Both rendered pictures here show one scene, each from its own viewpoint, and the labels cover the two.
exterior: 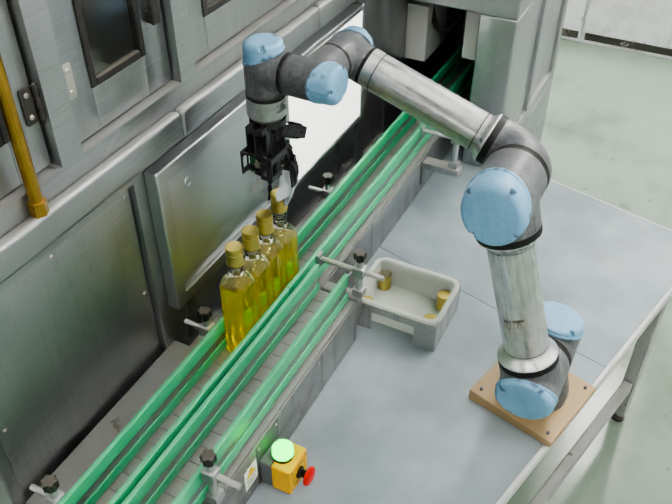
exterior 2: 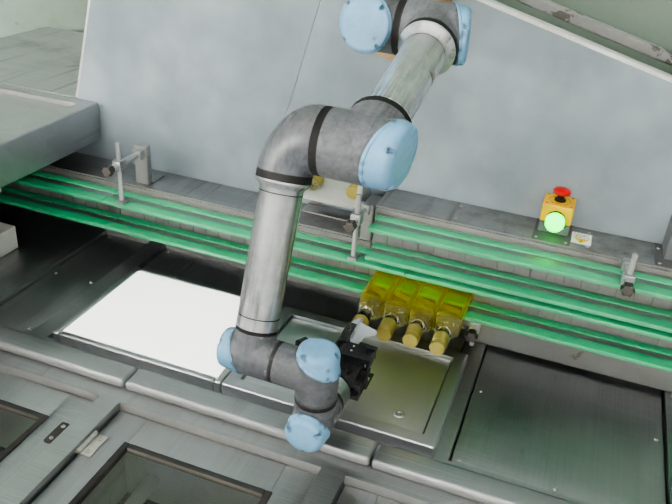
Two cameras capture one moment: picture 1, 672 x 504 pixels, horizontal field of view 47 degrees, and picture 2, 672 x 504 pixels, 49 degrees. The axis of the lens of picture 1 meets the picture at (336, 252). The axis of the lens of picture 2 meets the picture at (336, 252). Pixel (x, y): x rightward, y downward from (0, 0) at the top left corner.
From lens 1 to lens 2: 0.86 m
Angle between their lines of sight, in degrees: 28
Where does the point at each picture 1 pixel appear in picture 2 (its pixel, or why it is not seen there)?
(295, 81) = (334, 390)
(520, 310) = (427, 80)
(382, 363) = not seen: hidden behind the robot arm
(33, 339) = (601, 461)
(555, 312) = (358, 27)
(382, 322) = not seen: hidden behind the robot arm
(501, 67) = (12, 149)
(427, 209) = (190, 159)
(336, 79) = (323, 357)
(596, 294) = not seen: outside the picture
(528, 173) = (350, 138)
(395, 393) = (440, 138)
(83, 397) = (578, 392)
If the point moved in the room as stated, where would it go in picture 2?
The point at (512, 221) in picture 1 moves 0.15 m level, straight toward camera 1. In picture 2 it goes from (407, 136) to (504, 136)
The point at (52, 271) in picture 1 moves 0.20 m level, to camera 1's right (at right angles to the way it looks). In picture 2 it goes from (559, 480) to (531, 396)
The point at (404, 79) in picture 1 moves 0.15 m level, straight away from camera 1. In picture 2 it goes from (269, 289) to (196, 297)
